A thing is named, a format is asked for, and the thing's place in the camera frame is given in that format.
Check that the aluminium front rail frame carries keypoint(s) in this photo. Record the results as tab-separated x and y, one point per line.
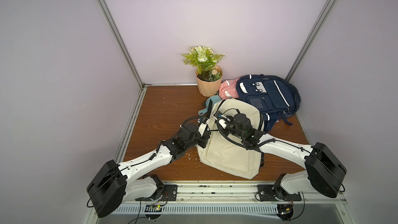
228	202

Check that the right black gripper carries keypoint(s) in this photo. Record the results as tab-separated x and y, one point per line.
228	126

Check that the navy blue backpack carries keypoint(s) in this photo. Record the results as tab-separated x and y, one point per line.
273	96

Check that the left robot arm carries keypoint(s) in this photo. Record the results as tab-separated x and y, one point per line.
116	183

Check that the artificial green flowering plant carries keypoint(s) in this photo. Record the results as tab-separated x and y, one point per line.
205	61

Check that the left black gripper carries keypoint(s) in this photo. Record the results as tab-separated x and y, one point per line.
204	139

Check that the pink backpack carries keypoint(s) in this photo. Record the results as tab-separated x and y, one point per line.
227	89

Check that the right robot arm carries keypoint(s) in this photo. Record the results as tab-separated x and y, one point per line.
323	172

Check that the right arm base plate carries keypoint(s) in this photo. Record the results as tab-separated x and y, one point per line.
271	193

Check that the teal plastic paddle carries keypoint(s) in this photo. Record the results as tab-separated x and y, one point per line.
208	105

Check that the beige plant pot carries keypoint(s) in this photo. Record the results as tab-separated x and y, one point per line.
208	89

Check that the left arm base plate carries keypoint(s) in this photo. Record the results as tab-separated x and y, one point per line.
165	193

